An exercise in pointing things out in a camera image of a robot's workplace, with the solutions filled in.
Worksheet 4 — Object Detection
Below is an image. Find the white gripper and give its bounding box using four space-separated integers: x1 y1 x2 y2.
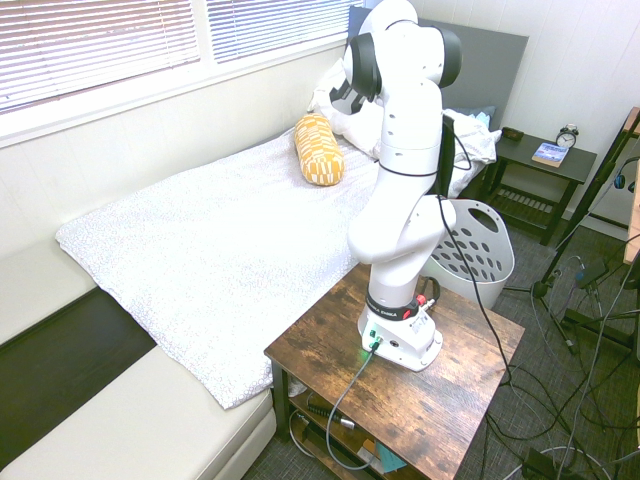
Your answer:
327 82 369 117

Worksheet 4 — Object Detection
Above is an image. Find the white perforated laundry basket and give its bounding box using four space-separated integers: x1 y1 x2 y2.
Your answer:
424 198 516 311

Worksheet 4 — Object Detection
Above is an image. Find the plain white pillow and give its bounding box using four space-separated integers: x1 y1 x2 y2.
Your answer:
306 59 386 160

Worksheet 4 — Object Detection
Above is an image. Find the yellow patterned bolster pillow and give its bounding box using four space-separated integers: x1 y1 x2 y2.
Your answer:
293 113 347 188

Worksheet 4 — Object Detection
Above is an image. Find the white venetian window blind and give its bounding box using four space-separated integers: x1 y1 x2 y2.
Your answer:
205 0 354 65
0 0 201 116

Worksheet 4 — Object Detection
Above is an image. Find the blue grey pillow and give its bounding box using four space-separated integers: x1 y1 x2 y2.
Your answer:
452 103 497 127

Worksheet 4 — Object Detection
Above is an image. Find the white grey-patterned pillow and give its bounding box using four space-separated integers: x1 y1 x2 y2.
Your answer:
444 107 503 199

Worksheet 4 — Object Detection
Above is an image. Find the white circle-patterned duvet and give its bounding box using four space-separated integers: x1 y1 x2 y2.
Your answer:
54 124 389 412

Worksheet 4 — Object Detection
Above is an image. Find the blue paperback book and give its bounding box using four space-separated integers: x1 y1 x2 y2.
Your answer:
531 142 570 169

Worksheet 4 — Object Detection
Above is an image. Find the black alarm clock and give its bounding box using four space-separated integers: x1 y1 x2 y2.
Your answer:
556 123 580 150

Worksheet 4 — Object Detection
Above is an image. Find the black nightstand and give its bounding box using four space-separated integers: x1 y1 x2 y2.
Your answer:
487 132 599 246

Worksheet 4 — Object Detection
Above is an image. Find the black boom stand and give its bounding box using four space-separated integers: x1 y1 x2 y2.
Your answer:
502 107 640 354

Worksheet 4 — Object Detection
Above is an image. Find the blue black headset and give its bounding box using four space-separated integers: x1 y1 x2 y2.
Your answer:
613 164 637 194

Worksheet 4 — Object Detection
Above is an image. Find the black adapter box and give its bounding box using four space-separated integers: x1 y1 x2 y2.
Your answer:
578 258 610 287

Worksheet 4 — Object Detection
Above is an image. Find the rustic wooden side table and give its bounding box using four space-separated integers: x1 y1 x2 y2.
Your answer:
263 259 526 480

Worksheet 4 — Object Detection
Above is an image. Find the teal paper pad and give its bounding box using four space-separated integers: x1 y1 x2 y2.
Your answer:
372 442 409 474

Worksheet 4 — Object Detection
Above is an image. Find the cream white mattress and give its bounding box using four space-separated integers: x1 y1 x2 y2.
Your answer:
0 234 277 480

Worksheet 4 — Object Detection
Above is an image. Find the black power brick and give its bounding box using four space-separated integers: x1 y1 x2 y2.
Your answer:
519 446 564 479

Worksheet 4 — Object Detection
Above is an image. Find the black camera cable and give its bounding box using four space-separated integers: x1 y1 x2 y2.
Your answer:
434 117 514 389

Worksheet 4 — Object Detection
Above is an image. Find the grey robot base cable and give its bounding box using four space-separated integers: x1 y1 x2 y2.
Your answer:
325 339 386 474

